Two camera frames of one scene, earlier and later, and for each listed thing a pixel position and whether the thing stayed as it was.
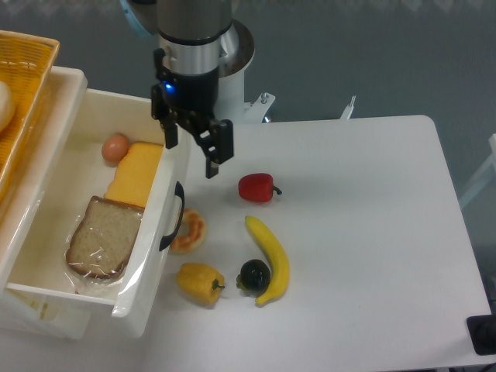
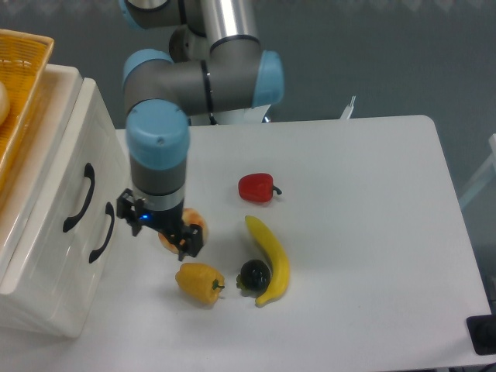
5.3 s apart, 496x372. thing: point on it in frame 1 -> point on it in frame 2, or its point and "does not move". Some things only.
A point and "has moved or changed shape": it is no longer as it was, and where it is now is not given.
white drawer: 108,216 has moved or changed shape
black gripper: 181,98 -> 186,240
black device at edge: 482,332 does not move
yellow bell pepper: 201,282 does not move
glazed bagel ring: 192,233 does not move
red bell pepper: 257,187 does not move
